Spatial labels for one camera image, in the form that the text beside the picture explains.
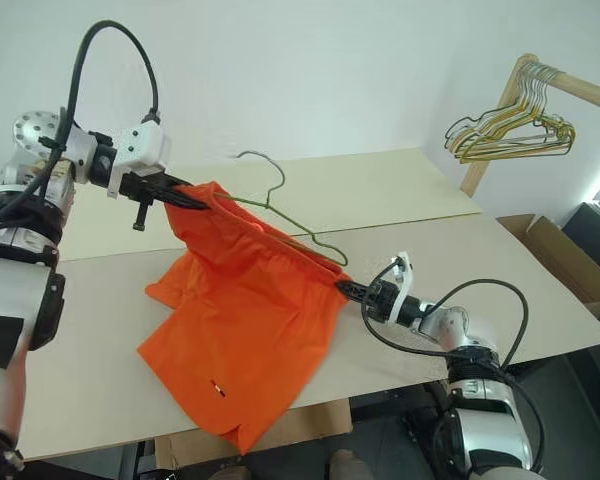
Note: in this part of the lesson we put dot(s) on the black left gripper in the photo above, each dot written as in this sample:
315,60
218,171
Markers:
147,186

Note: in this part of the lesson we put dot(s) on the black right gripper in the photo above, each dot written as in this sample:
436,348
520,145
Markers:
380,299

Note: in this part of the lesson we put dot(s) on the orange shorts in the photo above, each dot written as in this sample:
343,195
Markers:
245,325

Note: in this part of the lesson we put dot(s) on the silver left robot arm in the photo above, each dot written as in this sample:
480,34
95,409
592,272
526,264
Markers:
10,295

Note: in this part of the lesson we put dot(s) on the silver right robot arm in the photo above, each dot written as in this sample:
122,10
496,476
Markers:
485,430

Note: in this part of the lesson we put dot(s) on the flat brown cardboard sheet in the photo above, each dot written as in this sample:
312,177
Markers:
300,425

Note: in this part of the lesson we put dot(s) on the wooden clothes rack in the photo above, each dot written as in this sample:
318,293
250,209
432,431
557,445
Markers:
476,175

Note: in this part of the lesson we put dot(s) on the open cardboard box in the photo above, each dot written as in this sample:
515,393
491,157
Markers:
555,260

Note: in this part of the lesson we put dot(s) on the black flat panel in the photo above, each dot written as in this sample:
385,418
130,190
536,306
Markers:
595,230

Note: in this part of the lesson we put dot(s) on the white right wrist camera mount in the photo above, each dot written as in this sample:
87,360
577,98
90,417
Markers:
405,290

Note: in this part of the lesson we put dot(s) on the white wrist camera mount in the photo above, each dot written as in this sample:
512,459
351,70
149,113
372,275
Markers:
405,290
142,145

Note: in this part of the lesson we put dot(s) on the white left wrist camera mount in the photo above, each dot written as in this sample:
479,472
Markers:
142,145

